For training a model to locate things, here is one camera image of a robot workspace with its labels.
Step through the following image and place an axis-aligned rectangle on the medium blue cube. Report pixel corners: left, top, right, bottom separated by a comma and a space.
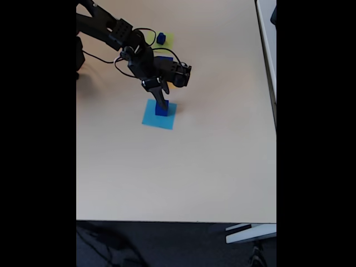
155, 100, 170, 116

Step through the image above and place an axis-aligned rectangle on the light blue paper square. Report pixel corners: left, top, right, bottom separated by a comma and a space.
141, 98, 178, 131

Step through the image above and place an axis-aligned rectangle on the green paper square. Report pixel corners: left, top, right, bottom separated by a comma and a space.
146, 30, 175, 50

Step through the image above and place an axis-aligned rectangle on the white neighbouring table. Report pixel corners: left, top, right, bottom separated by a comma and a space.
255, 0, 277, 130

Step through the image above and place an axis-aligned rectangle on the white table leg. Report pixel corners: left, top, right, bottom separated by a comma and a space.
225, 223, 277, 244

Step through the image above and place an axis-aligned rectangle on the black camera box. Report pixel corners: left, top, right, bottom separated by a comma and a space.
154, 56, 193, 89

